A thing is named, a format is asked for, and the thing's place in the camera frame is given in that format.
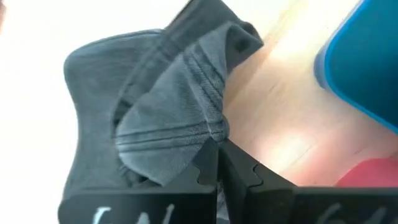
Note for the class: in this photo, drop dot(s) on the blue plastic bin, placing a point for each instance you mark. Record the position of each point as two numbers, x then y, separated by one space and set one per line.
367 62

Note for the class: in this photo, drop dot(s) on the dark grey cap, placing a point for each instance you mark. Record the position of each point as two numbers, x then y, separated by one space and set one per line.
161 109

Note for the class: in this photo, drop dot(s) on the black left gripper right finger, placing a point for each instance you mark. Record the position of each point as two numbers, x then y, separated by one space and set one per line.
280 205

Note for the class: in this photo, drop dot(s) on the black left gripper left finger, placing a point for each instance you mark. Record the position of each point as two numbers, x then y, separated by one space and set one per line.
140 205

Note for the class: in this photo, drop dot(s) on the pink translucent plastic bin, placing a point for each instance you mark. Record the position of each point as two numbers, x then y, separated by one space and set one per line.
373 174

